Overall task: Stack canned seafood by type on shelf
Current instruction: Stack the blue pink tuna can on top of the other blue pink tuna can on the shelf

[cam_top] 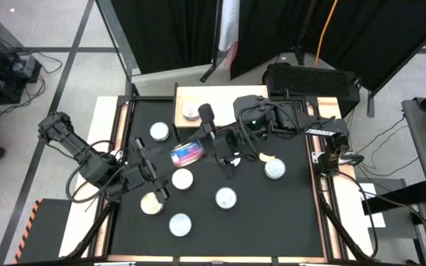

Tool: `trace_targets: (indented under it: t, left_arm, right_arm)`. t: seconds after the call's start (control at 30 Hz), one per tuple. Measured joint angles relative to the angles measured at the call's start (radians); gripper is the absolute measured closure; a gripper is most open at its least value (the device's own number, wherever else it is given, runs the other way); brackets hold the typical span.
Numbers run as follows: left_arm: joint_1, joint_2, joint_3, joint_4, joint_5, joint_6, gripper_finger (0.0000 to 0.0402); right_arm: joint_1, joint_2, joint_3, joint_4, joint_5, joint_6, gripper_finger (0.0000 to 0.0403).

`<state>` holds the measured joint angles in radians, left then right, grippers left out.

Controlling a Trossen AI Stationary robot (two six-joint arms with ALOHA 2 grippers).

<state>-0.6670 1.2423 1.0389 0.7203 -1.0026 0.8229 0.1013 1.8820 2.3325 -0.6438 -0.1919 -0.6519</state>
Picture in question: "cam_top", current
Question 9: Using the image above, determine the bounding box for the black table mat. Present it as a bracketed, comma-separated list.
[108, 98, 325, 258]

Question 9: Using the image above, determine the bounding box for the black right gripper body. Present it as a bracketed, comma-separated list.
[219, 127, 244, 163]

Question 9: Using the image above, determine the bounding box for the white paper sheet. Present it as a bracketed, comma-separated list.
[358, 182, 387, 229]

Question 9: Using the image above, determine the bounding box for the black stand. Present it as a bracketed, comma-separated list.
[290, 0, 320, 67]
[199, 0, 224, 84]

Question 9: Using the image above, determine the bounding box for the red label seafood can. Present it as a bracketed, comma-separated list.
[214, 186, 238, 210]

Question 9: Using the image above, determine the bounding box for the wooden shelf with black legs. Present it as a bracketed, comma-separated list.
[172, 83, 273, 141]

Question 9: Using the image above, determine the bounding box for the black curtain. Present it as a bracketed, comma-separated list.
[109, 0, 221, 75]
[230, 0, 426, 92]

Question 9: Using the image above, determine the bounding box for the green label seafood can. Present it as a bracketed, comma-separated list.
[264, 157, 287, 180]
[149, 121, 170, 143]
[168, 212, 193, 238]

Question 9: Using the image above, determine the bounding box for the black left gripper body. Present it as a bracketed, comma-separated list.
[124, 162, 155, 191]

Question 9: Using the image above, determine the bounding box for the black perforated case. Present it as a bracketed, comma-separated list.
[262, 61, 362, 118]

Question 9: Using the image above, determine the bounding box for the black floor bar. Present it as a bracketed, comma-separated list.
[360, 180, 426, 216]

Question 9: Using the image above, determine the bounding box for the yellow cable tag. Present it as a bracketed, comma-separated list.
[258, 152, 277, 164]

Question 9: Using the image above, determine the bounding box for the black equipment rack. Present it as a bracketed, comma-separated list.
[0, 18, 44, 105]

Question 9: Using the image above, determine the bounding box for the yellow orange cable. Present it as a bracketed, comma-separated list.
[314, 0, 339, 67]

